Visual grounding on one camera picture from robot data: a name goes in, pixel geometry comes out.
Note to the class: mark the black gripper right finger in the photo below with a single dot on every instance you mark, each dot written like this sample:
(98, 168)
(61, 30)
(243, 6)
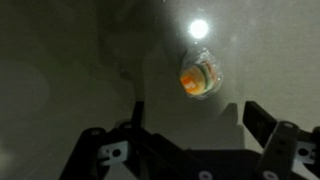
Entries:
(283, 143)

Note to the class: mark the orange burger candy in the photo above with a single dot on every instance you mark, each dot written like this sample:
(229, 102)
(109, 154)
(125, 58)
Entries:
(200, 73)

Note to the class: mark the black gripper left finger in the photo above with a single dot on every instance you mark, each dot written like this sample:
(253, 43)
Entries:
(146, 156)

